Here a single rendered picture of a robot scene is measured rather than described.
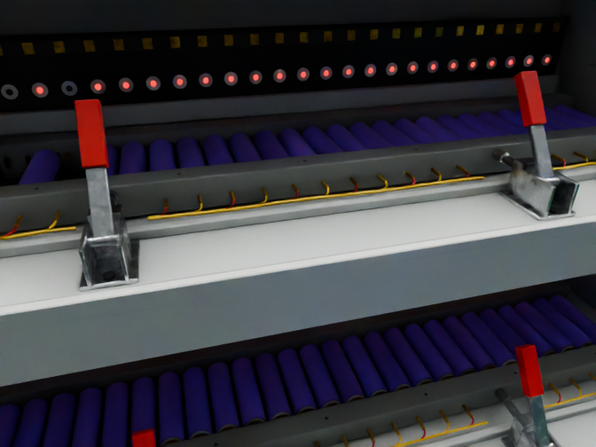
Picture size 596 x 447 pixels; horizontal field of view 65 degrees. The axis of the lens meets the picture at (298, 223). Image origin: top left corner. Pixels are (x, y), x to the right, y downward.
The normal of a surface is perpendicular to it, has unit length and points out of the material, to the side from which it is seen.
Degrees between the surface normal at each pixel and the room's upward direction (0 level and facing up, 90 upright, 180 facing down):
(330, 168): 110
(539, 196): 90
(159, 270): 20
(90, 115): 75
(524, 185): 90
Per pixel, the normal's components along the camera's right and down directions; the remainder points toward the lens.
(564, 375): 0.26, 0.48
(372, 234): 0.00, -0.87
